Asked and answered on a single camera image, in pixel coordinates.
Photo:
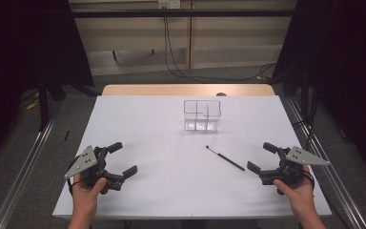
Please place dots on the yellow floor marker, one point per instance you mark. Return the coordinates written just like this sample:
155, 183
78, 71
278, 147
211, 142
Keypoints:
31, 105

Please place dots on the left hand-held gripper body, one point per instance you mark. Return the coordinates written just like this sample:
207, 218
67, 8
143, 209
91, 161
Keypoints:
82, 161

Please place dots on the white wall socket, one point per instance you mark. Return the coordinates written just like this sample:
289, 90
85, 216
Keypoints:
169, 4

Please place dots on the black curtain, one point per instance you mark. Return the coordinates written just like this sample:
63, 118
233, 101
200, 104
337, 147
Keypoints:
346, 63
28, 47

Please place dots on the white table cover sheet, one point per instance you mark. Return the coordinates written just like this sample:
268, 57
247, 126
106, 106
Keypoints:
171, 178

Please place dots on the dark round table grommet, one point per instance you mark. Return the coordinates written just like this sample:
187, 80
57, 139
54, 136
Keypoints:
221, 94

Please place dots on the small black stick on floor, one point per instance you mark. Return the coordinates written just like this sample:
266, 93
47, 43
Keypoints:
66, 135

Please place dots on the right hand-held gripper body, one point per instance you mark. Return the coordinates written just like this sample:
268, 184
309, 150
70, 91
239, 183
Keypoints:
300, 157

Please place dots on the black horizontal metal bar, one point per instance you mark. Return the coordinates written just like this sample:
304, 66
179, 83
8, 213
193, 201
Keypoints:
184, 13

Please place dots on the black pen with silver tip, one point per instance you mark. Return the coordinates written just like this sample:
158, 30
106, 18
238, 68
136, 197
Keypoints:
225, 158

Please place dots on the black metal stand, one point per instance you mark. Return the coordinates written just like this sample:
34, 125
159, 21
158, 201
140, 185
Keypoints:
304, 95
43, 108

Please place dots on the light wooden table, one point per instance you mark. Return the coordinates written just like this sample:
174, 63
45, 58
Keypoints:
171, 89

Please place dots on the clear acrylic organizer box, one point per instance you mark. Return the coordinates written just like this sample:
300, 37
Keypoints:
201, 124

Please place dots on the vertical wooden wall strip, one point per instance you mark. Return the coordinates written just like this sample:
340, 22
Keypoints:
189, 35

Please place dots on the person's left hand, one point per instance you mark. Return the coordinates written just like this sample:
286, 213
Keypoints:
85, 197

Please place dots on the person's right hand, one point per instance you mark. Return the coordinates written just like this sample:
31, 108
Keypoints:
300, 194

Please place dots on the aluminium floor rail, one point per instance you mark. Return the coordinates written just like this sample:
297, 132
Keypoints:
336, 178
22, 178

